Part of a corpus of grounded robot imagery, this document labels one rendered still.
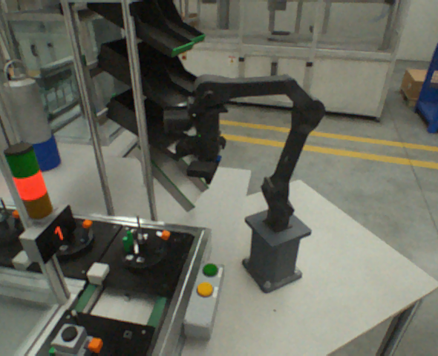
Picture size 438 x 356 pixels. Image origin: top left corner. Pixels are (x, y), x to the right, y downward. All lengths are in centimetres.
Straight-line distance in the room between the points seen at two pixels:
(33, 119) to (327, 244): 139
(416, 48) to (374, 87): 470
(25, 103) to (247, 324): 132
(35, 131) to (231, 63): 361
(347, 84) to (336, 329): 407
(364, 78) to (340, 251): 375
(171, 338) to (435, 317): 183
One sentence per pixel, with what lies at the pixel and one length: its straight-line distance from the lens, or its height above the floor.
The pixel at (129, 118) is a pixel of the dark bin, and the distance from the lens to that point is 106.
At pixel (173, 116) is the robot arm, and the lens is 74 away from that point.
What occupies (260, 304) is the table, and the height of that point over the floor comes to 86.
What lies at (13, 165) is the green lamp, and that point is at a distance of 71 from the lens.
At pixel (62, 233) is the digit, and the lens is 82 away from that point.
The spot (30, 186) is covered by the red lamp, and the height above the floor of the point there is 134.
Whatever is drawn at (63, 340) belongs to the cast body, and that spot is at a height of 109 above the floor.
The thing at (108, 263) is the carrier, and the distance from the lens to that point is 103.
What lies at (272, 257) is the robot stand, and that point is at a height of 99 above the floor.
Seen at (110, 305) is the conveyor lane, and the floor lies 92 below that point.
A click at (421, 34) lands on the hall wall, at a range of 943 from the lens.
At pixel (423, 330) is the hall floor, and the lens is 232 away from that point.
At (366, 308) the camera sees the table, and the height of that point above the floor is 86.
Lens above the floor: 169
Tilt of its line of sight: 32 degrees down
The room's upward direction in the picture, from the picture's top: straight up
